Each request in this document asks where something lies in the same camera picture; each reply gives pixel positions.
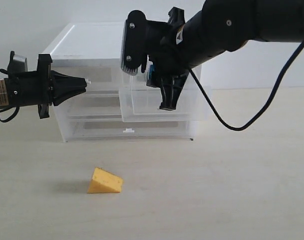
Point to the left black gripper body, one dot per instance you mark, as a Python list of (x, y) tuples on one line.
[(33, 88)]

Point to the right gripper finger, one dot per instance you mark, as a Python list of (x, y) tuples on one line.
[(166, 92), (177, 84)]

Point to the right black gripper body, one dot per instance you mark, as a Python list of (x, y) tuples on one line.
[(161, 41)]

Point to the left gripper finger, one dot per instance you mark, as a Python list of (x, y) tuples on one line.
[(66, 81), (61, 96)]

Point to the white bottle teal label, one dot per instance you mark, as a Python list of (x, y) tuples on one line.
[(152, 77)]

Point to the yellow cheese wedge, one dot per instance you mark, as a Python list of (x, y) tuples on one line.
[(104, 182)]

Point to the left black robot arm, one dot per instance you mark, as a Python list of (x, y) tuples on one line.
[(7, 112)]

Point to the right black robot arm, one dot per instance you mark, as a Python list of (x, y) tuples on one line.
[(177, 46)]

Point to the white plastic drawer cabinet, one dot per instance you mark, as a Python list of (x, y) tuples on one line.
[(87, 45)]

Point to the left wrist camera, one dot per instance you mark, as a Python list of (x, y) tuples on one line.
[(17, 63)]

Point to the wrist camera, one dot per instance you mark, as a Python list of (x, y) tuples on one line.
[(17, 63), (133, 55)]

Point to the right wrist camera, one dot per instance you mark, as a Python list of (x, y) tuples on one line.
[(133, 55)]

